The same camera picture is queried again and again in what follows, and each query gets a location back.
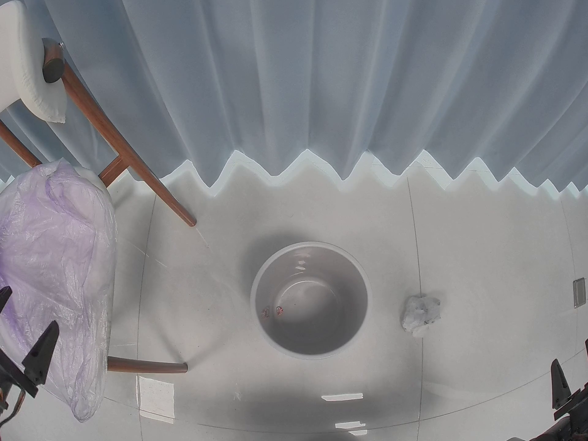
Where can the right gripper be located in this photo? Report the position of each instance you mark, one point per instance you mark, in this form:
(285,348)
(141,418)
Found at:
(574,404)

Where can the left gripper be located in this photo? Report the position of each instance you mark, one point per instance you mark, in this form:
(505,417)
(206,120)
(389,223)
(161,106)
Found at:
(18,375)

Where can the purple plastic bag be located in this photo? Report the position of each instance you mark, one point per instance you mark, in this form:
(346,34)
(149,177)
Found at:
(55,255)

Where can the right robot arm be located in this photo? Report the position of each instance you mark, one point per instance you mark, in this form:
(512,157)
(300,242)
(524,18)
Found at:
(565,432)

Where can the white trash bin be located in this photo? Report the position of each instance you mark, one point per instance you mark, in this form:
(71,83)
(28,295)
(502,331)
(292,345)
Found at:
(312,301)

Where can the crumpled white paper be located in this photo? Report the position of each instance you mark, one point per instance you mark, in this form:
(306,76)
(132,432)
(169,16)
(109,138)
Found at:
(420,313)

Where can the white cushioned wooden chair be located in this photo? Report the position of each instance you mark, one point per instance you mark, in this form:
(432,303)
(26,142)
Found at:
(23,53)

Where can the pale blue curtain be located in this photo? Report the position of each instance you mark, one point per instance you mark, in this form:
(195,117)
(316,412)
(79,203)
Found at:
(294,62)

